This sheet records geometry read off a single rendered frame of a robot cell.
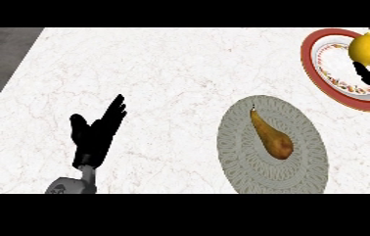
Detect red-rimmed patterned plate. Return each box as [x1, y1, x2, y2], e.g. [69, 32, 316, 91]
[299, 27, 370, 113]

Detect grey oval woven placemat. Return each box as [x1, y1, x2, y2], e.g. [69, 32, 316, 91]
[215, 94, 330, 195]

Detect brown pear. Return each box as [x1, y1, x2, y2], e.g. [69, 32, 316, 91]
[249, 104, 295, 161]

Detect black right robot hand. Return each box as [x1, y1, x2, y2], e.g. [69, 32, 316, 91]
[351, 61, 370, 86]

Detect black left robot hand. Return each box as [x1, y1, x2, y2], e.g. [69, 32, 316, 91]
[68, 93, 128, 169]

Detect yellow lemon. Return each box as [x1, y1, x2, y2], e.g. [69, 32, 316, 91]
[347, 31, 370, 68]

